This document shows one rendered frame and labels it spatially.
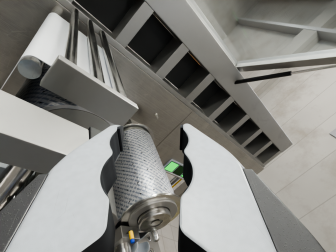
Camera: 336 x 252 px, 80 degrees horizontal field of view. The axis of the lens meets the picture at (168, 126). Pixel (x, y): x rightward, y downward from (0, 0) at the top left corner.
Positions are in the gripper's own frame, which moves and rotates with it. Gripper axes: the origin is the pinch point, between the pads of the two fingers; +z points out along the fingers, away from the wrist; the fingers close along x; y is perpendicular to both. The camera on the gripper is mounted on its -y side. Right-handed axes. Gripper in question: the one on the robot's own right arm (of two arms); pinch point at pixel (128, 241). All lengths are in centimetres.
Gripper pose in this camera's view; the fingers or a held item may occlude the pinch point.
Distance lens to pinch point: 65.8
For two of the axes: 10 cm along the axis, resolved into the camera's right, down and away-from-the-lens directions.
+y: 6.8, -6.9, -2.6
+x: -6.6, -4.2, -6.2
